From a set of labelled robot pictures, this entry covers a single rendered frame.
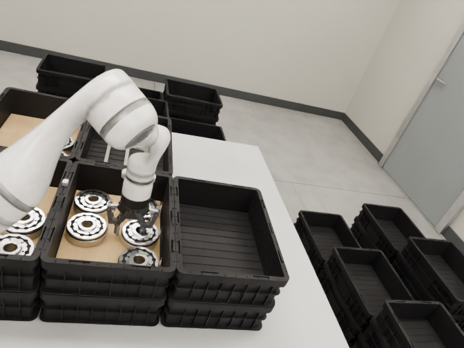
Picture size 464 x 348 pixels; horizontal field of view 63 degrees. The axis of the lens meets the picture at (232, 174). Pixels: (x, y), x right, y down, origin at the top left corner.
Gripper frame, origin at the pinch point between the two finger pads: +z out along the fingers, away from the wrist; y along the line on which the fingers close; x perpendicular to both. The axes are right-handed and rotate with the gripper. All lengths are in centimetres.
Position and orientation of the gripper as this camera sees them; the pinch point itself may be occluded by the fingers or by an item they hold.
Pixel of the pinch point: (128, 231)
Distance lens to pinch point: 111.3
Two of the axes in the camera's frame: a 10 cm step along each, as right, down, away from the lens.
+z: -2.9, 8.0, 5.3
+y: 9.5, 1.6, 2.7
